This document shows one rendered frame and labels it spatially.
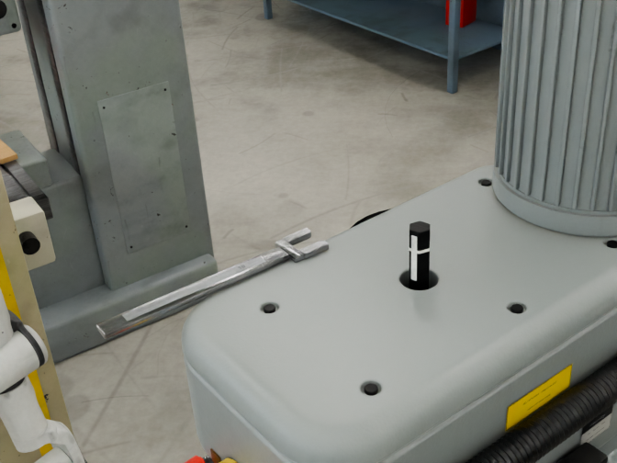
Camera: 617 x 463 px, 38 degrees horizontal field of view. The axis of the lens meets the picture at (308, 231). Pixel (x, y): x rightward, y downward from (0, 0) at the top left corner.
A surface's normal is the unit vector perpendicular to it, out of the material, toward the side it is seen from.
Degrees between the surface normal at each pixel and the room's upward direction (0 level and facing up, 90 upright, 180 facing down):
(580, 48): 90
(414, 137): 0
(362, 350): 0
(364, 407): 0
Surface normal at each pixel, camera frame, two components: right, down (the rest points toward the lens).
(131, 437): -0.06, -0.84
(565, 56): -0.62, 0.45
